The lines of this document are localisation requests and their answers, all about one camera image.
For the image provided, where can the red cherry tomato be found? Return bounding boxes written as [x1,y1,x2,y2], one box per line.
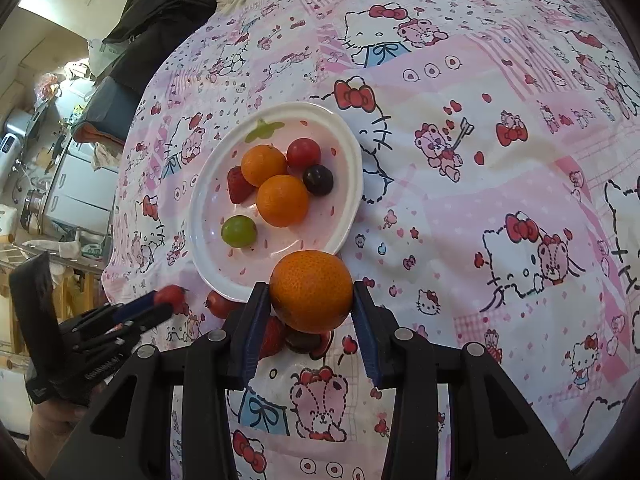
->
[154,285,189,315]
[286,138,321,170]
[205,290,244,320]

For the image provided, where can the dark purple grape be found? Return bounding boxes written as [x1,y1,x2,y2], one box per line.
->
[284,325,326,354]
[303,164,334,196]

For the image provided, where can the green grape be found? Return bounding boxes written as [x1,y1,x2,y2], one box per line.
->
[220,214,257,248]

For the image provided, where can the red strawberry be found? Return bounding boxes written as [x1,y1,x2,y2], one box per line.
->
[259,316,285,359]
[227,166,256,205]

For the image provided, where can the small orange mandarin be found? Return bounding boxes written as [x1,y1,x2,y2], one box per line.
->
[241,144,288,188]

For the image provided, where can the person's left hand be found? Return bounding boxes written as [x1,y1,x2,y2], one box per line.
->
[26,398,88,477]

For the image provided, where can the pink strawberry-print plate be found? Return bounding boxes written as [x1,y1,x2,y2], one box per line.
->
[186,102,363,302]

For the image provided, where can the blue orange cushion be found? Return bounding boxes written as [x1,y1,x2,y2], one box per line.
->
[72,77,140,148]

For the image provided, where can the pink Hello Kitty bedsheet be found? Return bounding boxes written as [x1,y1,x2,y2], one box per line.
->
[102,0,639,468]

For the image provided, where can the black clothing pile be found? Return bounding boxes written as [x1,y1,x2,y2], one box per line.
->
[102,0,217,96]

